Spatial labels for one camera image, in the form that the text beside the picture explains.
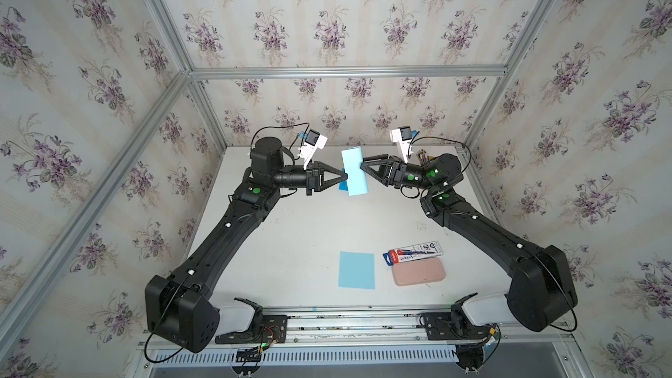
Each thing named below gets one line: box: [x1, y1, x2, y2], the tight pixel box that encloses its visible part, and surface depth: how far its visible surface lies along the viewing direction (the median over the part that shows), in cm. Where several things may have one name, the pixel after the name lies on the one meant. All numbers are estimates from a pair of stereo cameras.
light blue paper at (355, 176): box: [341, 146, 369, 197], surface depth 63 cm
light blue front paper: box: [337, 251, 376, 290], surface depth 87 cm
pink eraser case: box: [392, 257, 446, 287], surface depth 86 cm
